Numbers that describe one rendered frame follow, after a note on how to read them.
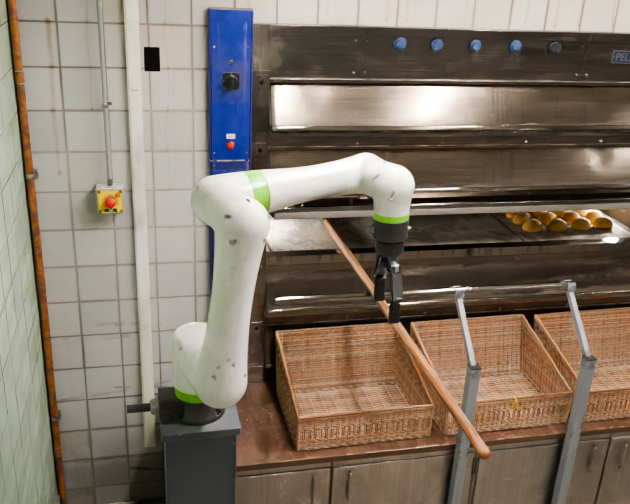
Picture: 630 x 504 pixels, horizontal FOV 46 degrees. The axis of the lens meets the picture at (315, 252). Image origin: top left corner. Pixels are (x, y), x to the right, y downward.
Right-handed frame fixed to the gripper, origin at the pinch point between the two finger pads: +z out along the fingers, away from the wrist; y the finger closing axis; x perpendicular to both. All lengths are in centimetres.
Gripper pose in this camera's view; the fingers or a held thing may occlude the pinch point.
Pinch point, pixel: (386, 307)
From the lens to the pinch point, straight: 205.4
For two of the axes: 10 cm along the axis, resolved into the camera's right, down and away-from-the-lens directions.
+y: 2.1, 3.8, -9.0
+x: 9.8, -0.7, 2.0
